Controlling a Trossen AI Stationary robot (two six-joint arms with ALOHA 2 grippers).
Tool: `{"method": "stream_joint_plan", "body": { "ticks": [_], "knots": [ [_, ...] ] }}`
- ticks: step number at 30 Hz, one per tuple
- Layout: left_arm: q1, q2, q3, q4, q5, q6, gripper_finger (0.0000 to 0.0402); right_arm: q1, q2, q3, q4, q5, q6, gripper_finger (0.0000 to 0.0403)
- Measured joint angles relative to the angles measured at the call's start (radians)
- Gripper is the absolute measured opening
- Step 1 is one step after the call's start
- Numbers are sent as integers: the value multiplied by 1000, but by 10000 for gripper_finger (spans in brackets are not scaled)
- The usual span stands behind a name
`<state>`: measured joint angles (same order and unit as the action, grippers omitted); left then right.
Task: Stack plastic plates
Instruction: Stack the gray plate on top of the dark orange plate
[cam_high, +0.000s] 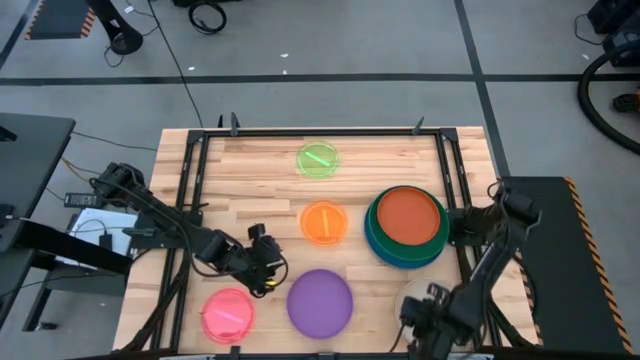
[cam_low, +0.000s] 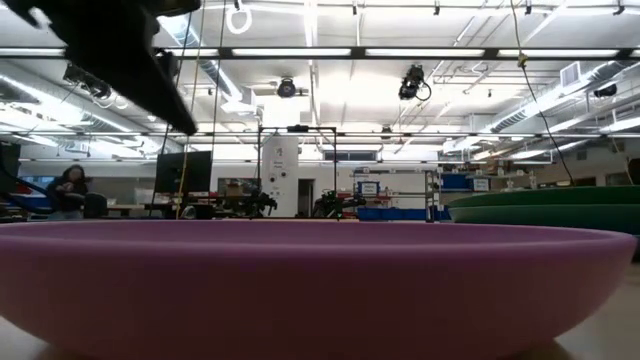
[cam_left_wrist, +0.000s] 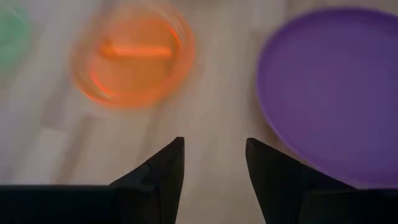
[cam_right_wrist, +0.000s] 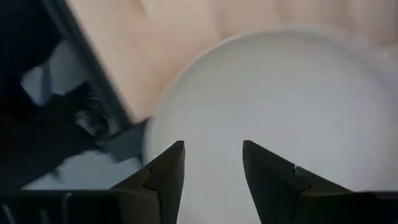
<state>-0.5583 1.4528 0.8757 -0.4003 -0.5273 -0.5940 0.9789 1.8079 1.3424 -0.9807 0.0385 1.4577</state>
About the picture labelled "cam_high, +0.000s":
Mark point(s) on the black and red floor object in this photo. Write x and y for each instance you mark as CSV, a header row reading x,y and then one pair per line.
x,y
626,102

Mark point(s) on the black equipment box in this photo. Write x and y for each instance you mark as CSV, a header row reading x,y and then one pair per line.
x,y
620,15

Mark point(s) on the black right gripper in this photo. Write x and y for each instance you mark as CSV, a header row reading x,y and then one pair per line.
x,y
430,320

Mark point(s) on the large blue plastic plate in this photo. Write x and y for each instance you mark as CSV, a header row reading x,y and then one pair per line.
x,y
400,265

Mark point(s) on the large teal plastic plate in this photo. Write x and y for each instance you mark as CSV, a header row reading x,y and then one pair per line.
x,y
367,225

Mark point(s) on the beige plastic plate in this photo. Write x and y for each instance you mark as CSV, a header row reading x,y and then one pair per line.
x,y
412,289

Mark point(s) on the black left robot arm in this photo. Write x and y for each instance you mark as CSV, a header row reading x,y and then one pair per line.
x,y
160,215

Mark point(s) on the black aluminium table frame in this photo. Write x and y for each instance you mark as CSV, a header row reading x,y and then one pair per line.
x,y
325,133

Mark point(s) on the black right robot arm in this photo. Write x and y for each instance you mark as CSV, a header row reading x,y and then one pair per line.
x,y
492,260

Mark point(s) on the small pink translucent plate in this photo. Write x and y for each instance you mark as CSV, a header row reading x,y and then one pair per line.
x,y
227,316

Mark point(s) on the black power adapter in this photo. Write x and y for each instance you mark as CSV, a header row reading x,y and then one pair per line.
x,y
80,200

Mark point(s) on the black desk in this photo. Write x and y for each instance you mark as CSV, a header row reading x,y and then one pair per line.
x,y
30,160

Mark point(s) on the large orange-red plastic plate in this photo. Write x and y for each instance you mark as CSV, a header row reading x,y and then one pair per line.
x,y
409,216

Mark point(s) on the purple plastic plate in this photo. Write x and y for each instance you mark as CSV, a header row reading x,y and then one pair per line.
x,y
320,304

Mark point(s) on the large black hazard-striped floor mat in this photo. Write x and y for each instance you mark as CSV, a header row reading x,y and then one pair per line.
x,y
575,280

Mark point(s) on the black frame clamp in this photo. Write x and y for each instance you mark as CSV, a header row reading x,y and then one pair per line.
x,y
419,124
234,125

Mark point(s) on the small orange translucent plate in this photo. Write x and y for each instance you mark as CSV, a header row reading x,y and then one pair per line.
x,y
324,222

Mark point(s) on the white paper sheet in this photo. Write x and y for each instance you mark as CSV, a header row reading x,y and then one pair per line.
x,y
120,225

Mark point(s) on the small black hazard-striped floor mat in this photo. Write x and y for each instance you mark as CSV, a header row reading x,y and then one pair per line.
x,y
57,17

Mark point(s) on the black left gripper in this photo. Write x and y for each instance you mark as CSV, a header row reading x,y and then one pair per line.
x,y
260,255

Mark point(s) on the black stand base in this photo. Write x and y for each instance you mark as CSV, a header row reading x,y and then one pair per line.
x,y
120,37

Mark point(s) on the small light green translucent plate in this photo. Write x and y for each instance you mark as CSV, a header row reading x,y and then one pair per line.
x,y
317,160

